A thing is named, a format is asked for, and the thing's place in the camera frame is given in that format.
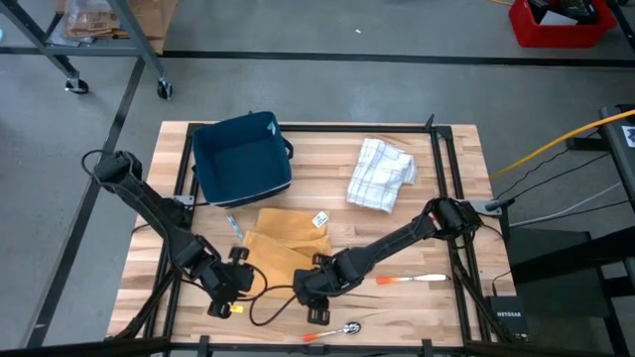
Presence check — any yellow cable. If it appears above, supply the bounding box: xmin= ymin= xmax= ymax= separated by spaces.
xmin=488 ymin=107 xmax=635 ymax=180

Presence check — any mustard yellow towel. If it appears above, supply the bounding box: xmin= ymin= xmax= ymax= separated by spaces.
xmin=241 ymin=207 xmax=332 ymax=299

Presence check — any plastic-wrapped cardboard stack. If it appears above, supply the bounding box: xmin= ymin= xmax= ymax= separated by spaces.
xmin=55 ymin=0 xmax=131 ymax=42

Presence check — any black Netgear network switch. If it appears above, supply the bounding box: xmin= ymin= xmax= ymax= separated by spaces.
xmin=484 ymin=295 xmax=531 ymax=343

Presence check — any black equipment stand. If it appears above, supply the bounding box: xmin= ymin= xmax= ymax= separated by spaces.
xmin=503 ymin=102 xmax=635 ymax=357

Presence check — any spoon with orange handle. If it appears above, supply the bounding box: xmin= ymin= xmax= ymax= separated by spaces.
xmin=302 ymin=320 xmax=362 ymax=342

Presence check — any grey cable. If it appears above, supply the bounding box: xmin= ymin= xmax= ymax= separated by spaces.
xmin=508 ymin=180 xmax=624 ymax=228

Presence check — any black aluminium frame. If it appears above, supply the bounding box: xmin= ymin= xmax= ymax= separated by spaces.
xmin=0 ymin=111 xmax=635 ymax=357

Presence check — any fork with orange handle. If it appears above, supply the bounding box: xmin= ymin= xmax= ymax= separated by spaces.
xmin=375 ymin=273 xmax=451 ymax=287

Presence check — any red plastic bin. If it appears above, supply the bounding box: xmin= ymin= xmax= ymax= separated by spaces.
xmin=507 ymin=0 xmax=618 ymax=50

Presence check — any white grey-striped kitchen towel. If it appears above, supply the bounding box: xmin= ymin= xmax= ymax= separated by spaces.
xmin=345 ymin=137 xmax=407 ymax=214

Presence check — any brown cardboard box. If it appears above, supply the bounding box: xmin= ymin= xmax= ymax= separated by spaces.
xmin=127 ymin=0 xmax=179 ymax=56

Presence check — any black electronic device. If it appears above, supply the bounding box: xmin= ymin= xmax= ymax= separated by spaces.
xmin=526 ymin=0 xmax=600 ymax=25

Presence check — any grey metal cart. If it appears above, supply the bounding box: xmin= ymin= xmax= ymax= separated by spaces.
xmin=0 ymin=0 xmax=174 ymax=102

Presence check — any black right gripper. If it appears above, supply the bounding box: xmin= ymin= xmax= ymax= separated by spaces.
xmin=292 ymin=253 xmax=351 ymax=327

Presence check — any small silver metal piece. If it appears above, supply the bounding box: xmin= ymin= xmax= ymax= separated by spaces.
xmin=226 ymin=213 xmax=245 ymax=241

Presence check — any navy blue fabric basket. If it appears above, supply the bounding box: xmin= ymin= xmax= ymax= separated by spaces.
xmin=190 ymin=110 xmax=295 ymax=209

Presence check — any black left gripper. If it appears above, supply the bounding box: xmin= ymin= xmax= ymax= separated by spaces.
xmin=200 ymin=246 xmax=255 ymax=319

